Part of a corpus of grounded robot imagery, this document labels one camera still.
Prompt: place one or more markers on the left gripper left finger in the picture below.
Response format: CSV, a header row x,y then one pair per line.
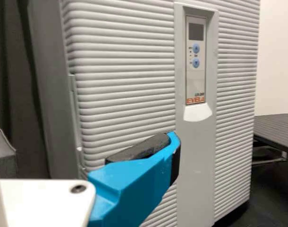
x,y
1,144

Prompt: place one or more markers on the white incubator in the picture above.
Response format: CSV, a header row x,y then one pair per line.
x,y
47,94

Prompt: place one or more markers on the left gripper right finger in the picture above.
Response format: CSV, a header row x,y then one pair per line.
x,y
134,184

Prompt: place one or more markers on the black platform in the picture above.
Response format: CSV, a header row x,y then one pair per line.
x,y
276,127

